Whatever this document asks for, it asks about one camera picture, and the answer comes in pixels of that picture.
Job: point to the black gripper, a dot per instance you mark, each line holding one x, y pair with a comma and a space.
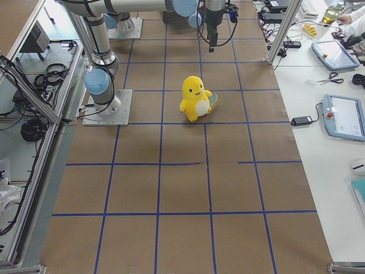
211, 19

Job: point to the white sleeved forearm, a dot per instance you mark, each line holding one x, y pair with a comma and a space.
356, 27

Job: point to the person hand at desk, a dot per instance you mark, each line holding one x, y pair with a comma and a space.
344, 19

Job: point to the yellow plush dinosaur toy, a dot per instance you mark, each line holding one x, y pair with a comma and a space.
196, 100

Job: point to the yellow toy on desk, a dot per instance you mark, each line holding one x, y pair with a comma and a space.
310, 30

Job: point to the black power brick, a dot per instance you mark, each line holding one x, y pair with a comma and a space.
301, 121

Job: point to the upper teach pendant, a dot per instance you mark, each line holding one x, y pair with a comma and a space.
334, 56

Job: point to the teach pendant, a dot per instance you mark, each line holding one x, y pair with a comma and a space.
343, 117
334, 56

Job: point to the lower teach pendant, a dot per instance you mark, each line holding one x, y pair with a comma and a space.
343, 117

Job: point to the grey metal box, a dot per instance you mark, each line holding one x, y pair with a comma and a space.
36, 42

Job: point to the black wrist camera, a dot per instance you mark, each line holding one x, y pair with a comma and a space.
232, 11

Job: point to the aluminium frame post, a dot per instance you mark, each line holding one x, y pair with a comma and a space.
284, 27

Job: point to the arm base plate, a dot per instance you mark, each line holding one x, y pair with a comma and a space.
117, 113
124, 30

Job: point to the black handled scissors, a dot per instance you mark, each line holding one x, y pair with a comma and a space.
331, 78

